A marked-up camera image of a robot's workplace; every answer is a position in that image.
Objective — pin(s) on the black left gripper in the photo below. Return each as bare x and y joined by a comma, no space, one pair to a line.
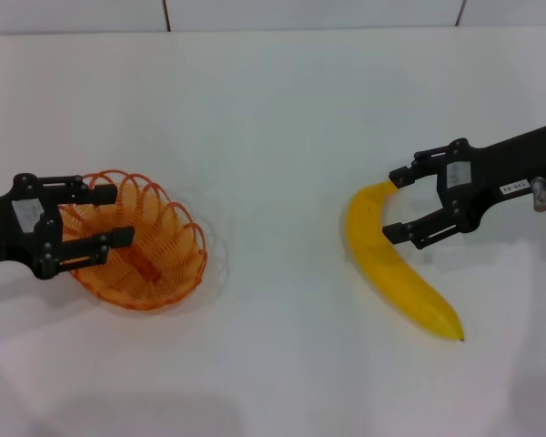
9,227

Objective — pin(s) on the yellow banana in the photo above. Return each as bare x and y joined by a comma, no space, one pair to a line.
382,259

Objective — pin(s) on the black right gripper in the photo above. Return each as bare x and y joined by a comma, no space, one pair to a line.
500,168

